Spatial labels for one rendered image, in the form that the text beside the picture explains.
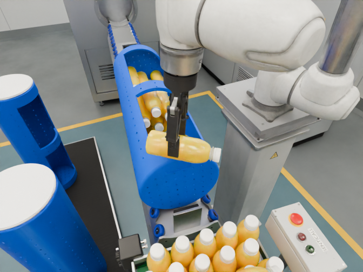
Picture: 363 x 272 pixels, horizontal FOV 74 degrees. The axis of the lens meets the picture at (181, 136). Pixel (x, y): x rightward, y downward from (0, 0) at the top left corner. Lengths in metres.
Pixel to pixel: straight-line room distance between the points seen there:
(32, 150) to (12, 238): 0.89
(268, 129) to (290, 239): 0.50
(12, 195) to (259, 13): 0.96
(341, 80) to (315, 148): 1.85
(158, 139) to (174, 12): 0.33
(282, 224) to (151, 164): 0.43
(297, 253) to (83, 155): 1.96
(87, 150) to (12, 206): 1.44
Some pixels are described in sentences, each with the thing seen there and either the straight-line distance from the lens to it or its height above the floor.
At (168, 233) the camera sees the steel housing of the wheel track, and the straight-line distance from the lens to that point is 0.93.
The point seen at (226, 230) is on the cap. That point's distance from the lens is 0.75.
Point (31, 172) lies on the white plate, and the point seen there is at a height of 1.04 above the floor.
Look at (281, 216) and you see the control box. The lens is 0.82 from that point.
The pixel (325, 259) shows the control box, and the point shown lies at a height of 1.10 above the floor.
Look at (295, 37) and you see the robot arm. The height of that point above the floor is 1.66.
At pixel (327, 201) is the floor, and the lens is 2.41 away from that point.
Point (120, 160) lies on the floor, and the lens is 2.43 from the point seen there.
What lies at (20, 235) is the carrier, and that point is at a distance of 1.03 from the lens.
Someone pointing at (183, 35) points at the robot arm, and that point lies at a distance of 0.45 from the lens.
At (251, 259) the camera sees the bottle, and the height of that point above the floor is 1.07.
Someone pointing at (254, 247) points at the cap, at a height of 1.10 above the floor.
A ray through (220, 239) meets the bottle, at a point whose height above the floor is 1.06.
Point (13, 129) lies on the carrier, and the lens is 1.74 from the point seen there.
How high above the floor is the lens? 1.77
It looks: 43 degrees down
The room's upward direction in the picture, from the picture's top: straight up
